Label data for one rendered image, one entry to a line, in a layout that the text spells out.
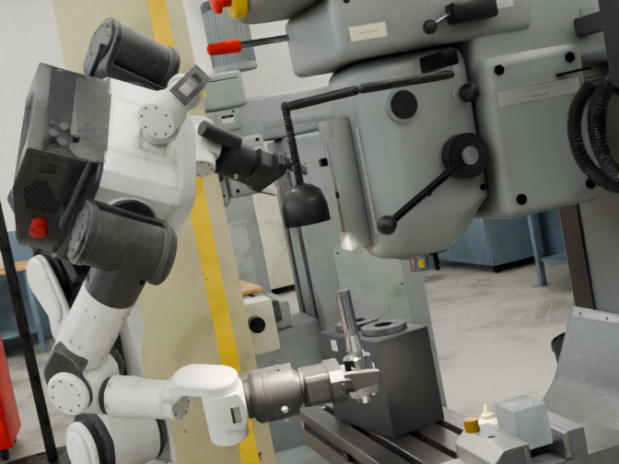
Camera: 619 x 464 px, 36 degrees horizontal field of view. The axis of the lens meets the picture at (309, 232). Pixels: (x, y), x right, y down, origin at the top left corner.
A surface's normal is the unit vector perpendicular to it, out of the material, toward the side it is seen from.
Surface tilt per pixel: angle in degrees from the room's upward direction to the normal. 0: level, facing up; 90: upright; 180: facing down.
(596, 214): 90
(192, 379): 19
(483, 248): 90
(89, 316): 101
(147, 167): 57
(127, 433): 80
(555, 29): 90
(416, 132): 90
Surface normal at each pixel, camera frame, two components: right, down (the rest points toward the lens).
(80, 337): -0.33, 0.33
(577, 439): 0.28, 0.04
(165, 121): -0.38, 0.58
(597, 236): -0.93, 0.21
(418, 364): 0.48, -0.01
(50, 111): 0.45, -0.57
